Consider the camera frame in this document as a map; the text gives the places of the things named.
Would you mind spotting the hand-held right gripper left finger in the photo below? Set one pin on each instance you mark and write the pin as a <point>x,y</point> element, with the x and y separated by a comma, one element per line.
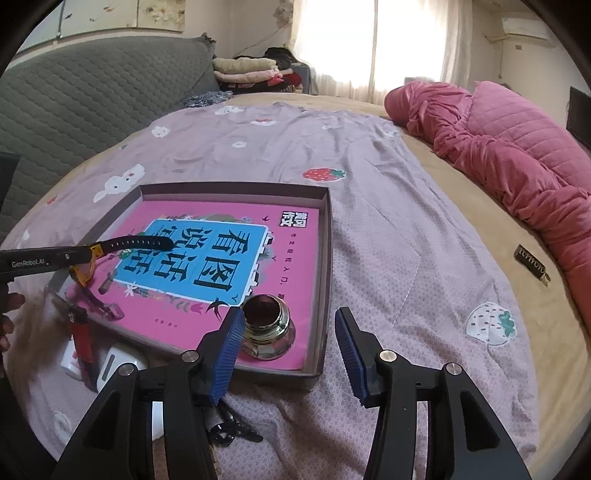
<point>228,350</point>

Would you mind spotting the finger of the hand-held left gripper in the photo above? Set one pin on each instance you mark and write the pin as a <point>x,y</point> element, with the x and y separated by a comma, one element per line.
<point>81,254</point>

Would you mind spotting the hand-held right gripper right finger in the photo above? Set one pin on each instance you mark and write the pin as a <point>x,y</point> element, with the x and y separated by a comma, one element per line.
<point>353,355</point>

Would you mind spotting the yellow and black wristwatch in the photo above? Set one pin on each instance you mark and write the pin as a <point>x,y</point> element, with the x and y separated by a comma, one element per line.
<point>134,242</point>

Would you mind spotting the grey cardboard box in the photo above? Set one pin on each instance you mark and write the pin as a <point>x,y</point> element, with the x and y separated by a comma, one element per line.
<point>324,277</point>

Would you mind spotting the red lighter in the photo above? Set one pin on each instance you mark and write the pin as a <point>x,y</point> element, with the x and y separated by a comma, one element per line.
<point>81,341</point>

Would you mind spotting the small white pill bottle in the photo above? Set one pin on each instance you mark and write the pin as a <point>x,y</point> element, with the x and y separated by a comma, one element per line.
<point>69,364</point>

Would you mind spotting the black and gold rectangular case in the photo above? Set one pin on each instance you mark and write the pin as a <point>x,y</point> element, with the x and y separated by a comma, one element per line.
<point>528,261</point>

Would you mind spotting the person's left hand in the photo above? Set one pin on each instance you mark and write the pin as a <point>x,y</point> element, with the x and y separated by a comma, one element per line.
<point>10,302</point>

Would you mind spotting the pink and blue book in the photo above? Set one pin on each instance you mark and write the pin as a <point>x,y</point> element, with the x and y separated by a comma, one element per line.
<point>295,277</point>

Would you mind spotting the white earbuds case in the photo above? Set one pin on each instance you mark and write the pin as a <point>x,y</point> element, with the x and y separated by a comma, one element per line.
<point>115,364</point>

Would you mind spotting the purple printed blanket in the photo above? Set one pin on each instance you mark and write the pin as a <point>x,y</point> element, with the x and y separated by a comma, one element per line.
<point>369,230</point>

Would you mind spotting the grey quilted headboard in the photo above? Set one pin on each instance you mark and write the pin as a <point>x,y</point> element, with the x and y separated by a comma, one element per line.
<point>92,101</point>

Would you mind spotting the dark patterned cloth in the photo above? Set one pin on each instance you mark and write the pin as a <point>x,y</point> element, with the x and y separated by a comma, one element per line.
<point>207,98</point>

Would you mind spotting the pile of folded clothes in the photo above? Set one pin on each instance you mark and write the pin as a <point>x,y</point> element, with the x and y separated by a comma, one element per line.
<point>249,69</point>

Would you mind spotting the pink quilt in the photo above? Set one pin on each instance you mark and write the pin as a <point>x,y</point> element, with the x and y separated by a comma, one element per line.
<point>508,152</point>

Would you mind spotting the white curtain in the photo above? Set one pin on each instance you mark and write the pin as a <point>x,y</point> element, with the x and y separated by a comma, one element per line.
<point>415,46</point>

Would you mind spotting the dark screen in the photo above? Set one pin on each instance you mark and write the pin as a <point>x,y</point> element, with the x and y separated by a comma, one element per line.
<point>579,115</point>

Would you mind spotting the white air conditioner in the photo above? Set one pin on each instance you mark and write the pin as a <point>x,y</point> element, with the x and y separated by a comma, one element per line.
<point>526,30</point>

